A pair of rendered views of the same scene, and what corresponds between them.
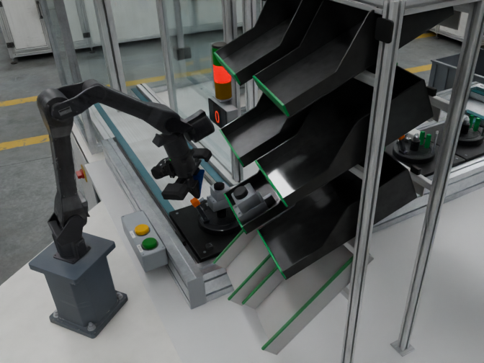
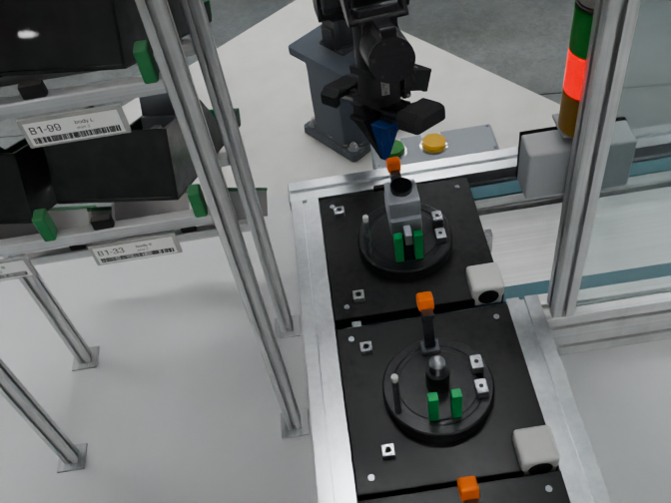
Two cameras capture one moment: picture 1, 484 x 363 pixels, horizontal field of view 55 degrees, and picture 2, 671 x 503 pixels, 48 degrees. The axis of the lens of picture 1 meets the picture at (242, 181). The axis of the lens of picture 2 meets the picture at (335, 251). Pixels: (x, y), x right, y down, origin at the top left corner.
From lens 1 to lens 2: 148 cm
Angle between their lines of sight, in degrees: 82
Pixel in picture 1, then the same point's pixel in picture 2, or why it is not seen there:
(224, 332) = not seen: hidden behind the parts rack
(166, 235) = (413, 175)
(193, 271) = (304, 193)
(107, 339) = (297, 143)
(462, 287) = not seen: outside the picture
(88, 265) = (308, 54)
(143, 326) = (297, 175)
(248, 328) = (227, 278)
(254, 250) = not seen: hidden behind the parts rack
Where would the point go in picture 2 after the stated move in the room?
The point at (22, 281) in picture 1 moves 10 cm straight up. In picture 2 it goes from (442, 68) to (441, 26)
